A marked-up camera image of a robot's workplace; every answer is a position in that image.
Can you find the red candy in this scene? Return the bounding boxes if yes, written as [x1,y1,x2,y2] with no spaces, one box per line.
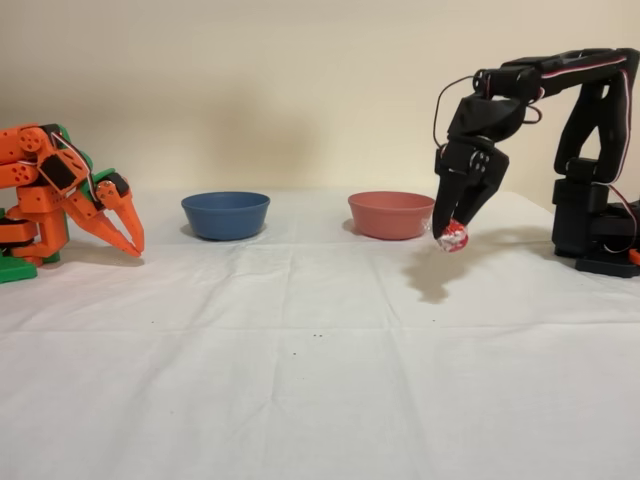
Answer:
[433,217,470,255]

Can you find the white tablecloth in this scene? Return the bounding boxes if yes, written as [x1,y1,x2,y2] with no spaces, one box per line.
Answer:
[0,187,640,480]

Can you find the orange arm servo cable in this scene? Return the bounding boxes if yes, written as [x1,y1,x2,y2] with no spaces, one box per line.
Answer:
[49,127,99,204]

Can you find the blue bowl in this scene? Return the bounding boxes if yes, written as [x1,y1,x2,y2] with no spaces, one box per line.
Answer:
[180,191,272,241]

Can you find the red bowl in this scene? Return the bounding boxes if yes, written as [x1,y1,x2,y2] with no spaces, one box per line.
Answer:
[347,191,437,241]

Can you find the black arm servo cable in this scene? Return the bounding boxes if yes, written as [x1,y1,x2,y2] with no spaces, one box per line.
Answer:
[432,74,476,149]

